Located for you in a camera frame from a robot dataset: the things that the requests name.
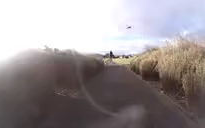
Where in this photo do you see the row of distant trees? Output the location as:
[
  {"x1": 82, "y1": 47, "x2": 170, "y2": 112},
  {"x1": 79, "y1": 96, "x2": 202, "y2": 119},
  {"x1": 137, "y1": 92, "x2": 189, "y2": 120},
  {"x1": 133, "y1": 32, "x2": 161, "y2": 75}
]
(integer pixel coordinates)
[{"x1": 103, "y1": 50, "x2": 134, "y2": 60}]

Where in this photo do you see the green grass field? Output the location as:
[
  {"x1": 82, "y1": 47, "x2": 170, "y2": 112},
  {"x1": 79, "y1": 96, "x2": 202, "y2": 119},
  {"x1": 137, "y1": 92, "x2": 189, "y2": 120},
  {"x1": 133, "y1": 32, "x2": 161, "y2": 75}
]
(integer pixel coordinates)
[{"x1": 103, "y1": 57, "x2": 135, "y2": 66}]

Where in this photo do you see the dark asphalt path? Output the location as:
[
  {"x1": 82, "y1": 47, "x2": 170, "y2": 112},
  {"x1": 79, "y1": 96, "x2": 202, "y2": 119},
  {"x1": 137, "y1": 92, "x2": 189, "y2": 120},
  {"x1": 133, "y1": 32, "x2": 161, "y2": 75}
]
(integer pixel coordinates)
[{"x1": 39, "y1": 63, "x2": 199, "y2": 128}]

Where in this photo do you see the dark bushy bank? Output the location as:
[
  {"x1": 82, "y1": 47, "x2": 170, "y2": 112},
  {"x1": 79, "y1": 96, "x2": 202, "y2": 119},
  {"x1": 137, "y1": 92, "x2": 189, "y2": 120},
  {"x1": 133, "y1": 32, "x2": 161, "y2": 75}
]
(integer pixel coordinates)
[{"x1": 0, "y1": 46, "x2": 106, "y2": 128}]

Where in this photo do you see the tall dry reed grass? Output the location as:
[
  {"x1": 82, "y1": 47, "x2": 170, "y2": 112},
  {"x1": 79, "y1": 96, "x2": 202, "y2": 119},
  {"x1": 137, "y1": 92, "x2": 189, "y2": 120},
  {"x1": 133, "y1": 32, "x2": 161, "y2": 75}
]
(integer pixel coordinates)
[{"x1": 129, "y1": 35, "x2": 205, "y2": 121}]

